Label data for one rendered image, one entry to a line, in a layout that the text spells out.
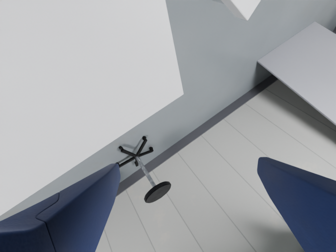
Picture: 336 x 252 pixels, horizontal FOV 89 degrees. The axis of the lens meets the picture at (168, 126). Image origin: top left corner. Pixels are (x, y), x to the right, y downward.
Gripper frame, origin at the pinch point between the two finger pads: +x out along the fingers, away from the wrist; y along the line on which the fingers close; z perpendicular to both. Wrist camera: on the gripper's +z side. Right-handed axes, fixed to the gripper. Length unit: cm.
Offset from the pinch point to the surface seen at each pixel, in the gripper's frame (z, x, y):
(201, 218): -143, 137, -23
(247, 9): 14.7, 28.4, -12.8
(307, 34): 41, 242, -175
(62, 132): -2.0, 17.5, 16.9
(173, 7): 45, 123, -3
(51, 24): 10.4, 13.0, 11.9
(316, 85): -19, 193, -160
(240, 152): -93, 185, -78
